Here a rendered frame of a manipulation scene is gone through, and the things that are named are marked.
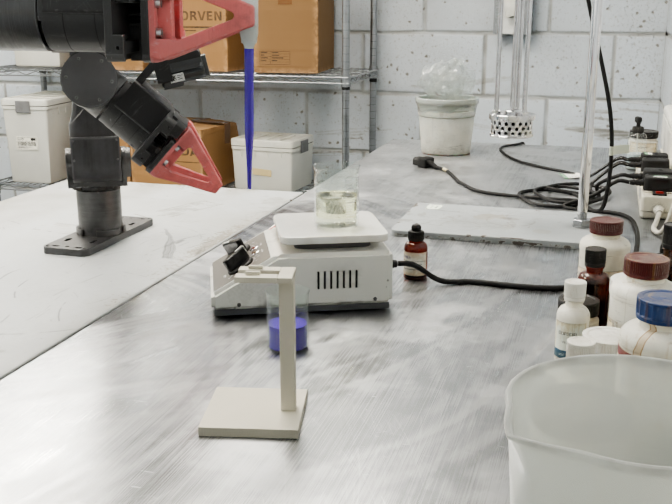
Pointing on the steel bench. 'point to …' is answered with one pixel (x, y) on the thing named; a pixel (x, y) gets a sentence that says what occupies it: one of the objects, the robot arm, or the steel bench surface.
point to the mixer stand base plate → (494, 225)
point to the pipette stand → (271, 414)
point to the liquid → (249, 110)
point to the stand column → (589, 115)
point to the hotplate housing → (317, 277)
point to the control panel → (250, 264)
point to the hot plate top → (302, 234)
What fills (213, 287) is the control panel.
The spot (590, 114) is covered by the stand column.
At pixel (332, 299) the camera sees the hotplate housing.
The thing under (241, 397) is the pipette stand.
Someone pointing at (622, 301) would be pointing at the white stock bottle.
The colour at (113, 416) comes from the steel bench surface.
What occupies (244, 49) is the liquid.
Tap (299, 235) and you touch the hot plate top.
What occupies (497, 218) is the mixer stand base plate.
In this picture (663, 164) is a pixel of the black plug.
